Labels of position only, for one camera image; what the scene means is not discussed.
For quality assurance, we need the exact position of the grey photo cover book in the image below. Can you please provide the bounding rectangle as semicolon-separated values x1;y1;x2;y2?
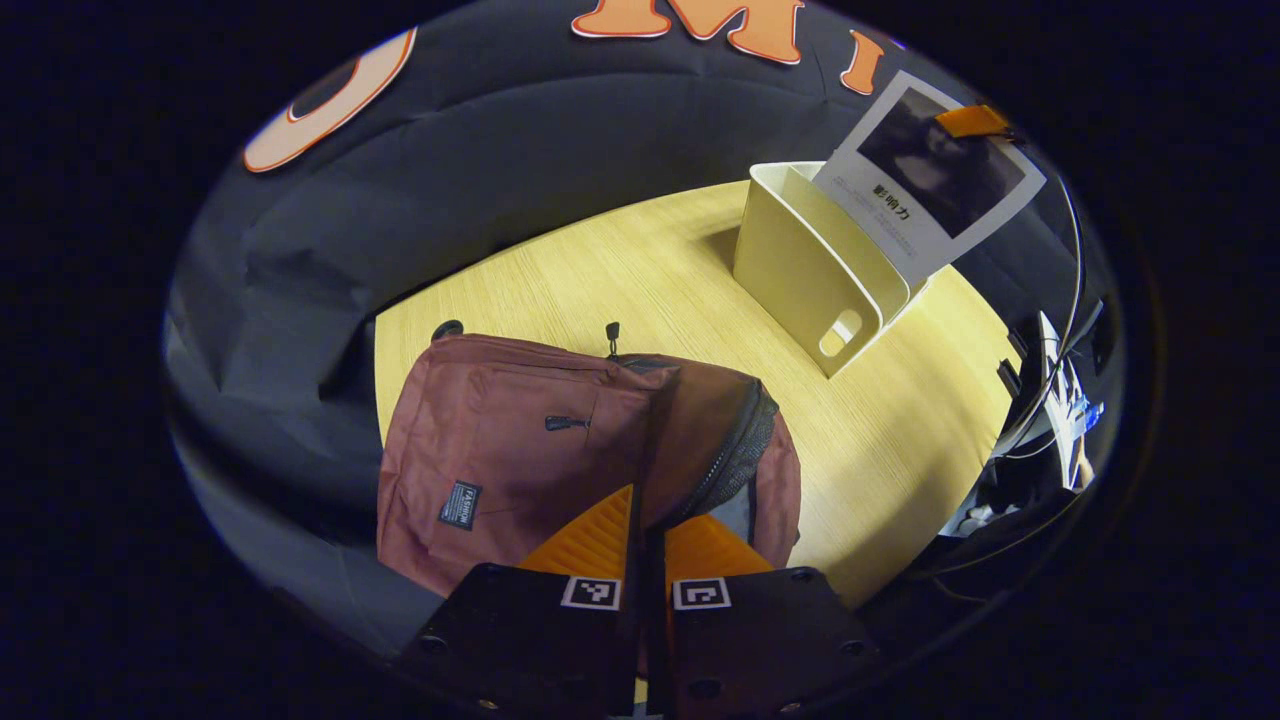
812;70;1048;289

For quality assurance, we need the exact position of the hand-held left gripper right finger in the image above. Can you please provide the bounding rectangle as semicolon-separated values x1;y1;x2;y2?
645;515;881;716

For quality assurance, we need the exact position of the black backdrop cloth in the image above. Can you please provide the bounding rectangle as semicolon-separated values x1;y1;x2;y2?
165;0;1086;641

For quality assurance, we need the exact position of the white bookshelf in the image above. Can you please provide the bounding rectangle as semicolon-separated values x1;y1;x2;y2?
733;162;931;379

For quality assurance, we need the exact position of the dark red schoolbag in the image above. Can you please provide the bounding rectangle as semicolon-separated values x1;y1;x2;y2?
377;322;803;601

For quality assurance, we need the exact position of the white and blue object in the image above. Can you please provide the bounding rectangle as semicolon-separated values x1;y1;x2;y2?
1035;312;1106;491

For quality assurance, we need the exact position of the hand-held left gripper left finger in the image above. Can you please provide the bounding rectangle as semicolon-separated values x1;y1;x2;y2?
395;485;641;716

